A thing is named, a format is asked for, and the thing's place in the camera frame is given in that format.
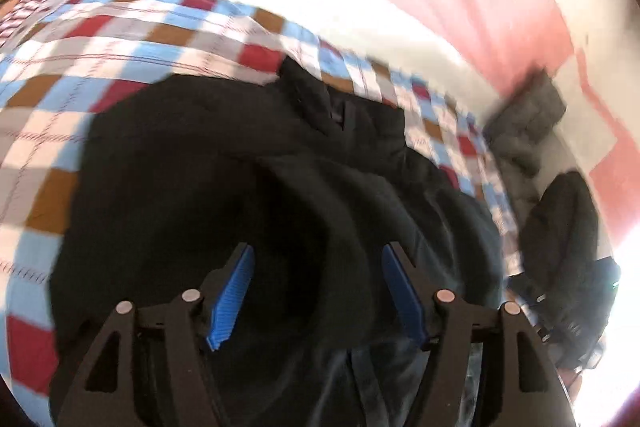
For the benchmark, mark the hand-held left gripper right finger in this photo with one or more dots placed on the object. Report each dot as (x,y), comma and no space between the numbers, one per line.
(404,297)

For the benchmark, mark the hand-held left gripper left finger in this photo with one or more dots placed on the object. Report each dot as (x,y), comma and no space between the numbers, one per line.
(231,297)

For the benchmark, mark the black garment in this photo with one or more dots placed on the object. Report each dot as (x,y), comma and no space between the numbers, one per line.
(200,157)

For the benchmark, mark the black jacket on chair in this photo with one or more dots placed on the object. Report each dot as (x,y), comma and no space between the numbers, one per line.
(560,217)

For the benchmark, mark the grey padded cushion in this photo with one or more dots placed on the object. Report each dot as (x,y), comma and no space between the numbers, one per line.
(525,122)

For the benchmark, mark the checked bed sheet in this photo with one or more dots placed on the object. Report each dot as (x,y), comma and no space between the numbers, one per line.
(100,57)

